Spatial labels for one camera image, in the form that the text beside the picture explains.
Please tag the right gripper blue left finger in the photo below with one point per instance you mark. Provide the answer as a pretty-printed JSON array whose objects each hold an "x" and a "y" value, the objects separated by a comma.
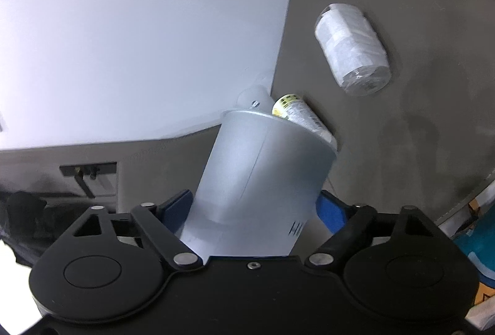
[{"x": 158, "y": 225}]

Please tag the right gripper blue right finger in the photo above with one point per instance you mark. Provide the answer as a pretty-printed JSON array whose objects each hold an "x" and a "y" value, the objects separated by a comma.
[{"x": 351, "y": 229}]

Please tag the yellow label clear bottle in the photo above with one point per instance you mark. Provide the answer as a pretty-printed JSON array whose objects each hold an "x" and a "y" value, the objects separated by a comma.
[{"x": 293, "y": 108}]

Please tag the white label clear bottle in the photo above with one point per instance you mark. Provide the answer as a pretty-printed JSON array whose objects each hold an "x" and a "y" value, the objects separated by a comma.
[{"x": 355, "y": 54}]

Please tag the tall frosted plastic cup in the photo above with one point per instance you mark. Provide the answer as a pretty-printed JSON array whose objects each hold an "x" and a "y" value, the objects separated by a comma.
[{"x": 259, "y": 187}]

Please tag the grey leather mat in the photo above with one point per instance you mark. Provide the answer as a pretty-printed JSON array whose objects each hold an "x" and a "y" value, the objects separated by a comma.
[{"x": 426, "y": 138}]

